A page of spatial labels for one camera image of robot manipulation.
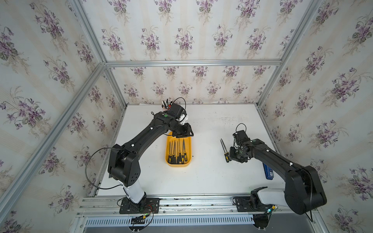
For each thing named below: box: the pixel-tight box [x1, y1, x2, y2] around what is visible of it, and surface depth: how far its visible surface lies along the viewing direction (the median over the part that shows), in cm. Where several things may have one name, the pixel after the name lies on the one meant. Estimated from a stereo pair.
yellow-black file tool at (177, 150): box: [173, 140, 180, 164], surface depth 95 cm
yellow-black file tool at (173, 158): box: [170, 141, 176, 165], surface depth 90 cm
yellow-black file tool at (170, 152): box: [168, 141, 173, 164], surface depth 94 cm
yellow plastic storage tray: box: [165, 131, 193, 168], surface depth 95 cm
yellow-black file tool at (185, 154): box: [183, 138, 188, 162], surface depth 92 cm
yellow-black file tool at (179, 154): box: [178, 138, 182, 165], surface depth 92 cm
